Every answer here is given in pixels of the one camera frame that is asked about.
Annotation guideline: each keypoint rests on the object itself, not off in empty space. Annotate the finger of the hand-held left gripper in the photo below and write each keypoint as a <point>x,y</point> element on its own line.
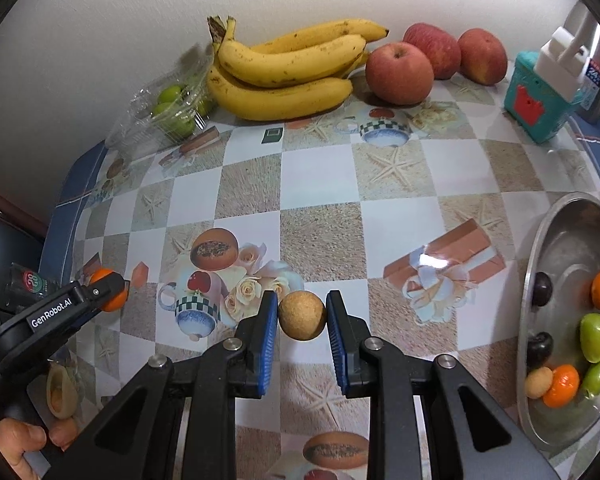
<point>107,287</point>

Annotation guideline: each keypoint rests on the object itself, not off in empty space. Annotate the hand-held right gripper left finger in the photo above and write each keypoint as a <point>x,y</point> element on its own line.
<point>267,340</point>

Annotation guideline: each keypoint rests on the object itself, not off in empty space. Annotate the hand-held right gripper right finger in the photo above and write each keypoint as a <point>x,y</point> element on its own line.
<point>337,345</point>

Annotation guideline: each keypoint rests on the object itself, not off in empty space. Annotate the brown longan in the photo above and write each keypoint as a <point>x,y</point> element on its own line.
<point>302,315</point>
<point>538,381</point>

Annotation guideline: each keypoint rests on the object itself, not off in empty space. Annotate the dark plum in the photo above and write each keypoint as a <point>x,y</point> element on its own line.
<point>539,350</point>
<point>542,288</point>

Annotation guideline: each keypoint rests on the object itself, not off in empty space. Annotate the round steel basin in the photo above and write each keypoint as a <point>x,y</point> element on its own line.
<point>560,260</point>

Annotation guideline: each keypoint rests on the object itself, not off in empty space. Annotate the green mango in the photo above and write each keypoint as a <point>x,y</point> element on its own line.
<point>596,337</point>
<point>597,375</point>

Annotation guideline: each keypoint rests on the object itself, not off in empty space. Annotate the person's left hand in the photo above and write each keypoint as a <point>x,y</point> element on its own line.
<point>17,440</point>

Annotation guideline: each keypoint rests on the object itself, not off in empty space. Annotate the clear glass mug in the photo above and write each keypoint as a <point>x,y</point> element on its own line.
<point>27,282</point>

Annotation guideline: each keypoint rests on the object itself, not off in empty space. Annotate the dark furniture panel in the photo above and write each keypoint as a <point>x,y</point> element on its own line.
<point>5,250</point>

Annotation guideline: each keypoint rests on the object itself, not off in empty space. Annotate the reddish wooden bar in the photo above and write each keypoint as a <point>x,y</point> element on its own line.
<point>5,205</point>

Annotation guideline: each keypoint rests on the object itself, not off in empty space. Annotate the printed checkered tablecloth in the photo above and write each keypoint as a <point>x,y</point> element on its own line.
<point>320,185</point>

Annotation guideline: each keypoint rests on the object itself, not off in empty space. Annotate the bag of green fruit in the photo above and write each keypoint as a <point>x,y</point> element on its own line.
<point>165,105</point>

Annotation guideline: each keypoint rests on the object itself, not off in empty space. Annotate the red apple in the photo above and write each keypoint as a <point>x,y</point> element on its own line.
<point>482,55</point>
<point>399,72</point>
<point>437,45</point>

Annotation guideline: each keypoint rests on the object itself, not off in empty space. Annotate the yellow banana bunch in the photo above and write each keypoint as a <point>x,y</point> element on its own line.
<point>280,60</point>

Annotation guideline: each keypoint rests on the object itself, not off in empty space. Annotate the teal plastic box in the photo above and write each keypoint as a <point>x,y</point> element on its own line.
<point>535,107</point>

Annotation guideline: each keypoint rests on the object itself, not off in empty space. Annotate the white power adapter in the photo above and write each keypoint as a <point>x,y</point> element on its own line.
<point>560,60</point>

